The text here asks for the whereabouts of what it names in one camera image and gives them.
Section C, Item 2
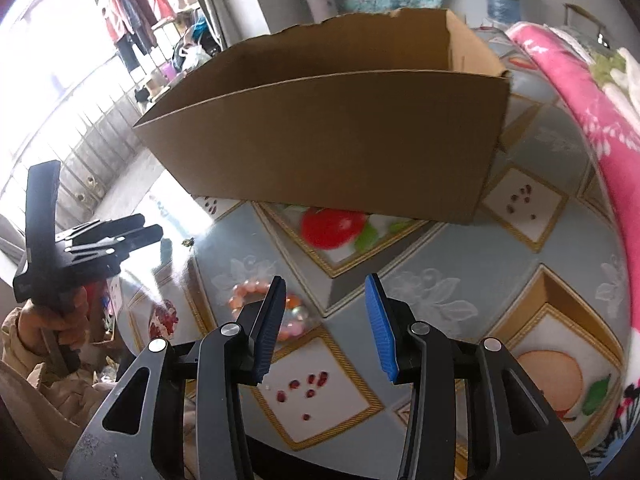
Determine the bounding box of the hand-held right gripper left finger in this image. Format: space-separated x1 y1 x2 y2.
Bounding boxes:
62 275 288 480

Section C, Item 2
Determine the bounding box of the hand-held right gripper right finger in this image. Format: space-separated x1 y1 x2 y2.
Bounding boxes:
364 273 591 480

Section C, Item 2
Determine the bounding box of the metal balcony railing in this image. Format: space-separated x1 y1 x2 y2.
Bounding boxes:
0 105 151 221

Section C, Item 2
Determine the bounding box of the wooden chair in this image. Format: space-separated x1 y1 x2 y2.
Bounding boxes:
562 2 608 46

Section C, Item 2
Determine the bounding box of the person's left forearm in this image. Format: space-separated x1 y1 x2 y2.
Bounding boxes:
0 310 121 461

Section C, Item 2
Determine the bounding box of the brown cardboard box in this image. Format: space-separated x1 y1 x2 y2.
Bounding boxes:
132 7 512 226

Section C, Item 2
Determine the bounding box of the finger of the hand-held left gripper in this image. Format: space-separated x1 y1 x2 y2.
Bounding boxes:
55 214 147 247
65 225 164 273

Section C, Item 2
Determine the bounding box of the pile of clothes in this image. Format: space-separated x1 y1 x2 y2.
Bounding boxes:
170 10 221 73

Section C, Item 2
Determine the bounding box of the grey curtain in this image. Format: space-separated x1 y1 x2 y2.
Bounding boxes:
177 0 271 43

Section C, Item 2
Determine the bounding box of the orange pink bead bracelet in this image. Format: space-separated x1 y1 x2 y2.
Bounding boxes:
227 280 313 343

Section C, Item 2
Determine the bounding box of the person's left hand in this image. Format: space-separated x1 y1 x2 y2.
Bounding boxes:
19 285 90 361

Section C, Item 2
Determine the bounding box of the pink floral blanket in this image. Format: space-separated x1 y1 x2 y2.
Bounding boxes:
505 21 640 461

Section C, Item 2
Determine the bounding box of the row of hanging clothes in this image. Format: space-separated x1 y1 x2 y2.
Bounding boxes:
102 0 178 73

